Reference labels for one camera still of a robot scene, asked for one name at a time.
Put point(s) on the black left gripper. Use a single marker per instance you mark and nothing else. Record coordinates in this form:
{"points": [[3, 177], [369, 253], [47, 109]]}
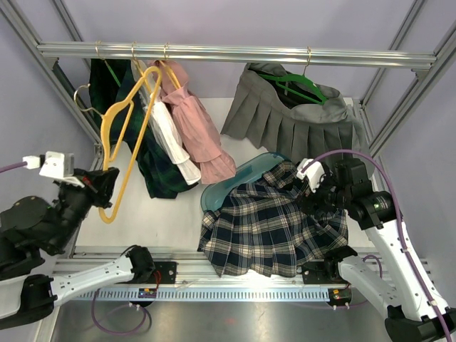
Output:
{"points": [[100, 183]]}

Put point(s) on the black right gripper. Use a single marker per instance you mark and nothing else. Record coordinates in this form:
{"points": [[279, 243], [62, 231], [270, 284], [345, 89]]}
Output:
{"points": [[309, 200]]}

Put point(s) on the yellow plastic hanger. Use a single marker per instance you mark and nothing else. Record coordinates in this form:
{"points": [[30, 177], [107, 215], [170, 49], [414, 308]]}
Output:
{"points": [[112, 126]]}

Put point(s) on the navy white plaid skirt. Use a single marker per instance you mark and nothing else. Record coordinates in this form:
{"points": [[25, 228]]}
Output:
{"points": [[260, 227]]}

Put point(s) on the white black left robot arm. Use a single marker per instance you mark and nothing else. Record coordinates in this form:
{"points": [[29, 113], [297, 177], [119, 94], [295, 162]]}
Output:
{"points": [[33, 226]]}

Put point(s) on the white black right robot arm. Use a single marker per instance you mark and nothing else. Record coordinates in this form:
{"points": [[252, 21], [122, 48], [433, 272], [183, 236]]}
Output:
{"points": [[412, 307]]}

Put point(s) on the green navy plaid skirt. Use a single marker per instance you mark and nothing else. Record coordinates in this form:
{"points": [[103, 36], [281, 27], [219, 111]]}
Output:
{"points": [[162, 179]]}

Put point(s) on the green plastic hanger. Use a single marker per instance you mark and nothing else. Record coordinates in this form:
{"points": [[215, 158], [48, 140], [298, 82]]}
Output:
{"points": [[297, 84]]}

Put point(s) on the grey pleated skirt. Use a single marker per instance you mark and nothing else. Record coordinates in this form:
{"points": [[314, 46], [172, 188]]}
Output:
{"points": [[261, 112]]}

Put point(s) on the pink pleated skirt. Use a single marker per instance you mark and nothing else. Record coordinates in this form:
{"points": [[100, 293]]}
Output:
{"points": [[200, 137]]}

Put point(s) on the yellow hanger of pink skirt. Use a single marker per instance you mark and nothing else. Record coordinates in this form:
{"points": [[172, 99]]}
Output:
{"points": [[170, 73]]}

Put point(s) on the green hanger of plaid skirt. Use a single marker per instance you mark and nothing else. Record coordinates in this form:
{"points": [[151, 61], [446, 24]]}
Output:
{"points": [[111, 71]]}

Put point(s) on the teal plastic basin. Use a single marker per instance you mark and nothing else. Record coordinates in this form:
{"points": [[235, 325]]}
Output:
{"points": [[213, 196]]}

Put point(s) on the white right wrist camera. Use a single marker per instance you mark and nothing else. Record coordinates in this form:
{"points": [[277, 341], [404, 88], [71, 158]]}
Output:
{"points": [[313, 173]]}

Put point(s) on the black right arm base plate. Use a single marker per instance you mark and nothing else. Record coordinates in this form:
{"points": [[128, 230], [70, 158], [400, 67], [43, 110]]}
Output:
{"points": [[321, 272]]}

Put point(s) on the white slotted cable duct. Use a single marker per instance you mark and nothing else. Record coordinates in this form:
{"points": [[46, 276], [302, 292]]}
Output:
{"points": [[208, 294]]}

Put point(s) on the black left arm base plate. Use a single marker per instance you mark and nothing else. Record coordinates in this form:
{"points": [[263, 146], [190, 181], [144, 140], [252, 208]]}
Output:
{"points": [[165, 272]]}

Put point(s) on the aluminium frame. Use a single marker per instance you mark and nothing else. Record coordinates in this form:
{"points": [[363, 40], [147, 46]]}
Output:
{"points": [[46, 47]]}

